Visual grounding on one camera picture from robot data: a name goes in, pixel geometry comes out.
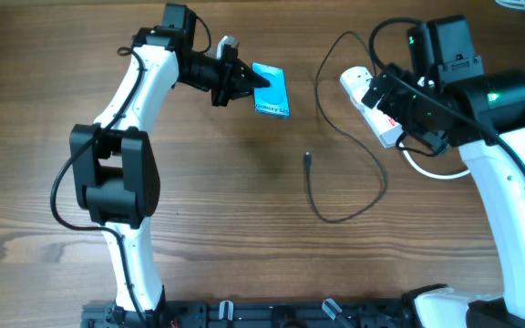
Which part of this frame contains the white power extension strip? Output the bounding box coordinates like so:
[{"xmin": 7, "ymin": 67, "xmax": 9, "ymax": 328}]
[{"xmin": 340, "ymin": 67, "xmax": 402, "ymax": 149}]

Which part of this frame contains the white USB charger plug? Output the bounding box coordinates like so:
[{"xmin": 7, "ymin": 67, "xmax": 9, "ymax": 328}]
[{"xmin": 350, "ymin": 83, "xmax": 370, "ymax": 111}]

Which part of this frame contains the black USB charging cable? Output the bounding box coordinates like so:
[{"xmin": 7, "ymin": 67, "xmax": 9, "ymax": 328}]
[{"xmin": 303, "ymin": 30, "xmax": 388, "ymax": 225}]

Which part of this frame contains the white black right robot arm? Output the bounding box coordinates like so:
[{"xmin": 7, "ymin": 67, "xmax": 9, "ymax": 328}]
[{"xmin": 363, "ymin": 15, "xmax": 525, "ymax": 327}]

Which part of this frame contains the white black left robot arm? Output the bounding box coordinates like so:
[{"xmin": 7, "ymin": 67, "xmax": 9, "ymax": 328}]
[{"xmin": 49, "ymin": 4, "xmax": 270, "ymax": 327}]

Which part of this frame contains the blue Galaxy smartphone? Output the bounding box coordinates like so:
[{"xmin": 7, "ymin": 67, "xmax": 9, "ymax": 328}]
[{"xmin": 252, "ymin": 62, "xmax": 291, "ymax": 118}]

